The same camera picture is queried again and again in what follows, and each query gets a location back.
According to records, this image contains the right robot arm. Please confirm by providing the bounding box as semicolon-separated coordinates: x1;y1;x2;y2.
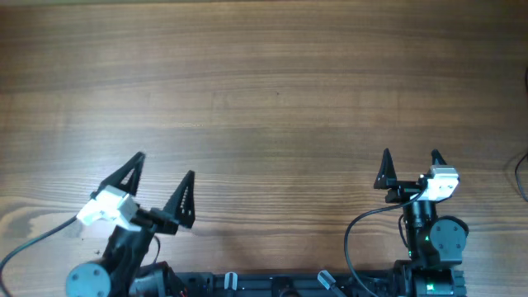
374;149;469;297

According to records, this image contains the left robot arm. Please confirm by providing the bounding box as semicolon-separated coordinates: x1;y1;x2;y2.
66;152;196;296

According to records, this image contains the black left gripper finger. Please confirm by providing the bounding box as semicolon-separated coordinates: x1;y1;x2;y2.
163;170;196;229
90;152;146;199

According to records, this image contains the right camera black cable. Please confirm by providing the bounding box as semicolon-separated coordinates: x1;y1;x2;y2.
343;190;426;297

